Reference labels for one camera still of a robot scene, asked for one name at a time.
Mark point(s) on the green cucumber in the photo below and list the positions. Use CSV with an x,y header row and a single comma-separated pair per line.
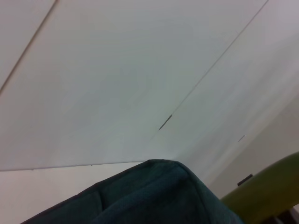
x,y
264,193

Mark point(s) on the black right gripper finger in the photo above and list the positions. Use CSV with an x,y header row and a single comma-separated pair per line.
x,y
290,217
244,179

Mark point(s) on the dark blue insulated lunch bag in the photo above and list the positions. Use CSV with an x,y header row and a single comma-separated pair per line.
x,y
151,198

